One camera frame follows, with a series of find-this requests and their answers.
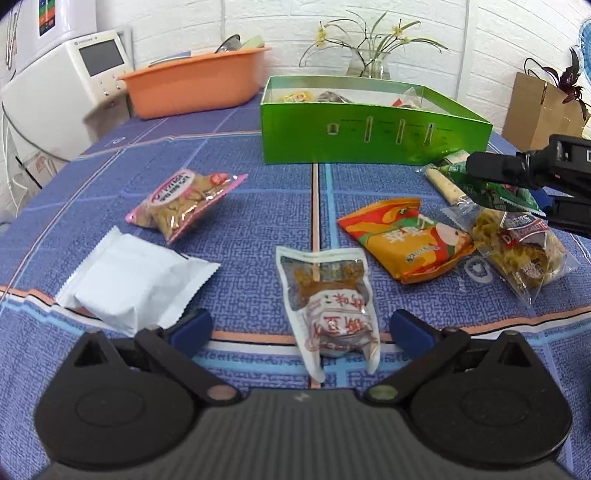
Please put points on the beige wafer stick packet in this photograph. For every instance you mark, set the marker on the beige wafer stick packet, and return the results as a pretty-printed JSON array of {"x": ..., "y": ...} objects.
[{"x": 449, "y": 190}]

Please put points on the brown paper bag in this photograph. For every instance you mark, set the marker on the brown paper bag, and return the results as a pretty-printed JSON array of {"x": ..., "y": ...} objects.
[{"x": 536, "y": 112}]

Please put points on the orange apple chips packet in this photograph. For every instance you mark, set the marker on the orange apple chips packet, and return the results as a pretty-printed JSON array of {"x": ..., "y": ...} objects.
[{"x": 412, "y": 247}]

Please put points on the green cardboard box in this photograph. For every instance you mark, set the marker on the green cardboard box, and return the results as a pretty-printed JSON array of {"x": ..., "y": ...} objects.
[{"x": 365, "y": 120}]

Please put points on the white tofu snack packet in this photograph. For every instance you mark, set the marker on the white tofu snack packet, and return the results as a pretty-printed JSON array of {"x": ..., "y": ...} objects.
[{"x": 330, "y": 305}]

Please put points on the purple leaf plant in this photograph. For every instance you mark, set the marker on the purple leaf plant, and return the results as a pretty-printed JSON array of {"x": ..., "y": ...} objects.
[{"x": 567, "y": 81}]

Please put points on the green snack packet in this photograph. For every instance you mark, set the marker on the green snack packet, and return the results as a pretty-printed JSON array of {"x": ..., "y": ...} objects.
[{"x": 490, "y": 195}]

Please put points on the white machine with screen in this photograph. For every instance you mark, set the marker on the white machine with screen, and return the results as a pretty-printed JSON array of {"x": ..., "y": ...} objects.
[{"x": 69, "y": 98}]

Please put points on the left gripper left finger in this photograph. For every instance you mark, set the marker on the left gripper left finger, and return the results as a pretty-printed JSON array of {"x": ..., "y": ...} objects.
[{"x": 118, "y": 403}]

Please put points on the glass vase with orchid plant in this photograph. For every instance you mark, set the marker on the glass vase with orchid plant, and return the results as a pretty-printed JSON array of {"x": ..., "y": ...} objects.
[{"x": 369, "y": 44}]

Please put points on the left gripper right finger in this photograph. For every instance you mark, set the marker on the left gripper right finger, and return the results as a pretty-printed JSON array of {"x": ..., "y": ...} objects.
[{"x": 482, "y": 403}]

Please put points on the yellow snack packet in box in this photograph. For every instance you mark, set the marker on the yellow snack packet in box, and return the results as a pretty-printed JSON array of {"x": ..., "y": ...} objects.
[{"x": 297, "y": 97}]

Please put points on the white plain snack packet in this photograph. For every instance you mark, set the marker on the white plain snack packet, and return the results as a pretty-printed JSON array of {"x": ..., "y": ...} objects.
[{"x": 129, "y": 283}]

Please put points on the clear galette cookie packet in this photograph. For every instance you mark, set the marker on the clear galette cookie packet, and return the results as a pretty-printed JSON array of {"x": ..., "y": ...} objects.
[{"x": 520, "y": 246}]

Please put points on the blue paper fan decoration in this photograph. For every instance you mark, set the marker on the blue paper fan decoration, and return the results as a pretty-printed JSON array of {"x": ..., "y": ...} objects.
[{"x": 584, "y": 47}]

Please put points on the white water purifier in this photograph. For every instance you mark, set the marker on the white water purifier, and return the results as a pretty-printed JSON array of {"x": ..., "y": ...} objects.
[{"x": 31, "y": 28}]

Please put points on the orange plastic basin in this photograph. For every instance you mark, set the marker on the orange plastic basin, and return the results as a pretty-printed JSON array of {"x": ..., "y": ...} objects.
[{"x": 204, "y": 82}]

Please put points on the pink peanut snack packet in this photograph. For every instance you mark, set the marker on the pink peanut snack packet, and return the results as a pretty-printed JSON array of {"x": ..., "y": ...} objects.
[{"x": 175, "y": 205}]

